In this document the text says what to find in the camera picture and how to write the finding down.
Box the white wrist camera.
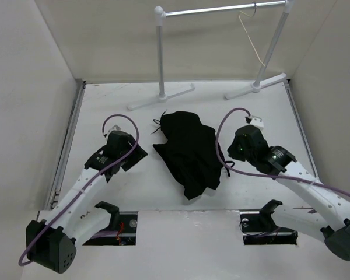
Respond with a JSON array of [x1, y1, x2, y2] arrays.
[[246, 115, 264, 131], [110, 125, 121, 131]]

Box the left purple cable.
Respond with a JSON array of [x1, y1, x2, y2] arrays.
[[17, 114, 139, 267]]

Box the black trousers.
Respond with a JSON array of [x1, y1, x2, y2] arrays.
[[153, 111, 223, 200]]

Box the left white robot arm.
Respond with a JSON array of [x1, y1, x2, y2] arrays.
[[19, 131, 147, 274]]

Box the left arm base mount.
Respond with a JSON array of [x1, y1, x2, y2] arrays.
[[83, 202, 138, 246]]

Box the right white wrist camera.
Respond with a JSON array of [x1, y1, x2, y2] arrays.
[[246, 115, 264, 131]]

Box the purple cable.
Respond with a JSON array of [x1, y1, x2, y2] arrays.
[[17, 114, 139, 267], [215, 107, 350, 205]]

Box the cream wire hanger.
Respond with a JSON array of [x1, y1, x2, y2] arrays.
[[238, 1, 267, 67]]

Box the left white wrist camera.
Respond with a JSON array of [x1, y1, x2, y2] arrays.
[[110, 125, 121, 131]]

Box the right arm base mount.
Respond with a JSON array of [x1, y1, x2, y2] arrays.
[[239, 199, 298, 246]]

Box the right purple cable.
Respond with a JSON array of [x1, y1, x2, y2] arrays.
[[215, 107, 350, 205]]

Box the white clothes rack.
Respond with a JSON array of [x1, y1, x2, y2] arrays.
[[127, 0, 295, 111]]

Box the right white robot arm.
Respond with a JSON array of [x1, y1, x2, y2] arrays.
[[227, 125, 350, 261]]

